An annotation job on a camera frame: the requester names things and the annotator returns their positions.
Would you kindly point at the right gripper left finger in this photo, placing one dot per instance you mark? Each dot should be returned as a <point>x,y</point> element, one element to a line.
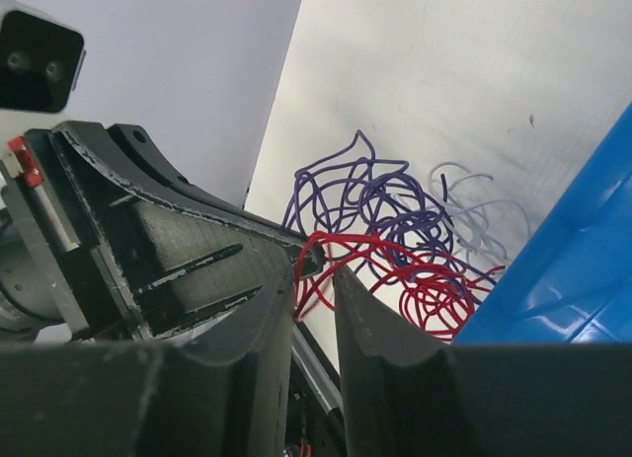
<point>222,394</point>

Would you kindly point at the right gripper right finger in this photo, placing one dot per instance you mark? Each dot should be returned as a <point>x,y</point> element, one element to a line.
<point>406,393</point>

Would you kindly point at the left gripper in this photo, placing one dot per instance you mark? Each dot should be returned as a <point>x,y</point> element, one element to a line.
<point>102,234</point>

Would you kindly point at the blue three-compartment bin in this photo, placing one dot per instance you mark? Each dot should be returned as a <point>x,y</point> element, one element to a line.
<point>571,283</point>

